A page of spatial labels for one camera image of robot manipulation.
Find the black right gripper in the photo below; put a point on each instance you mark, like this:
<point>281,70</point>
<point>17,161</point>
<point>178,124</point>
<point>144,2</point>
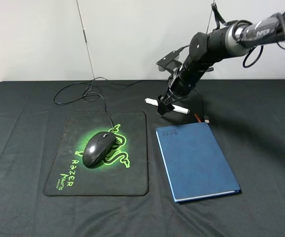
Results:
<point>180,85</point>

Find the white marker pen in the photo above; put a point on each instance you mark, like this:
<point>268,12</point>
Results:
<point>176,108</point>

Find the black computer mouse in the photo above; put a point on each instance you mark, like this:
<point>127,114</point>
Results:
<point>97,148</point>

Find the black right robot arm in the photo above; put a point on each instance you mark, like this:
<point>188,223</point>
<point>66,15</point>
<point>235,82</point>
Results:
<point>228,40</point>

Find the blue hardcover notebook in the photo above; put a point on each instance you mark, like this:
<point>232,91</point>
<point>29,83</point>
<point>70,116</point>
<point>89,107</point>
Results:
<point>195,165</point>

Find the black green Razer mouse pad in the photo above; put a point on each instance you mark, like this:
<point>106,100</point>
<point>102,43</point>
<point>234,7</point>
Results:
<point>123,172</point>

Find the black table cloth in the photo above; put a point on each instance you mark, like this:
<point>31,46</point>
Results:
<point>247,118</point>

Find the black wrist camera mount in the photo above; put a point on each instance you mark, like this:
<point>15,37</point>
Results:
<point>170,62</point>

